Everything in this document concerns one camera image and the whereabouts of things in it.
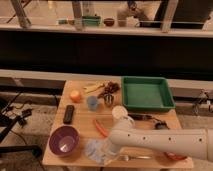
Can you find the brown dried grapes bunch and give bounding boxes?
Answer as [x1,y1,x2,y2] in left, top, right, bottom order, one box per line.
[98,82,120,98]

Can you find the green plastic tray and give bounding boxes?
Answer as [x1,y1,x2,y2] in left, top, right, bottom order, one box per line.
[121,76,175,112]

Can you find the white paper cup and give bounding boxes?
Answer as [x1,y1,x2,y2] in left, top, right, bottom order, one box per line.
[112,106,128,121]

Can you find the orange-red bowl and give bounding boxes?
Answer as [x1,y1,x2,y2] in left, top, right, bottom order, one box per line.
[164,152,188,161]

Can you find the black remote control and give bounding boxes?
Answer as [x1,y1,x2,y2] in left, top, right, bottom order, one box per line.
[63,105,74,124]

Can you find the yellow banana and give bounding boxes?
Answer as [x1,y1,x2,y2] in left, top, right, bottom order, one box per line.
[84,83,104,93]

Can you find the blue plastic cup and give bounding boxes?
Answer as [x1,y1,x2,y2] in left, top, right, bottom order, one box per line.
[87,96,99,111]

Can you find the background red bowl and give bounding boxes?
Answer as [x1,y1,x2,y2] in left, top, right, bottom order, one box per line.
[103,18,115,27]

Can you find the blue-grey towel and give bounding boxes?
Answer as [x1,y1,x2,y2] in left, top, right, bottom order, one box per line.
[84,139,108,165]

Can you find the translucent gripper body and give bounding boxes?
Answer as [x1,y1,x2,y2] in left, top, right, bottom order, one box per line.
[97,139,121,164]

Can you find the silver fork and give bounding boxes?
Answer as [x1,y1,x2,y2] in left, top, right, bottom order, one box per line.
[120,155,151,161]

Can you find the background green container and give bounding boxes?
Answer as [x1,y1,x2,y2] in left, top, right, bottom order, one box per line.
[83,16,101,26]

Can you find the small metal clip tool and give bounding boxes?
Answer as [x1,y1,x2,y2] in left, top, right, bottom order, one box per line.
[154,120,168,130]

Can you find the orange fruit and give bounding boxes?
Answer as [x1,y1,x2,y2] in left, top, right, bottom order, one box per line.
[70,90,81,103]

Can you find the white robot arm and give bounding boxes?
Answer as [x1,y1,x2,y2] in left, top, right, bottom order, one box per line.
[98,117,213,162]

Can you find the orange carrot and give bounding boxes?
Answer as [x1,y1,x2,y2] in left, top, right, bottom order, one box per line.
[93,119,108,137]

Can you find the purple bowl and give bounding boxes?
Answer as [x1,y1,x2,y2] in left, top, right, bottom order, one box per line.
[49,126,79,157]

